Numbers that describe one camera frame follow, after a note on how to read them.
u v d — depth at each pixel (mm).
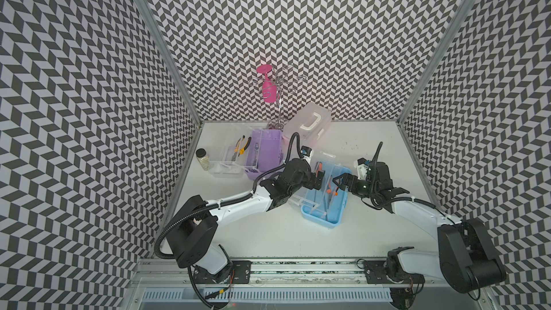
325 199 902
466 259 413
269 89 1016
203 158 920
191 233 421
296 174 605
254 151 1038
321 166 889
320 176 722
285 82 1048
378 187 680
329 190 906
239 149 953
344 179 785
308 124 997
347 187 782
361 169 807
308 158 716
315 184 725
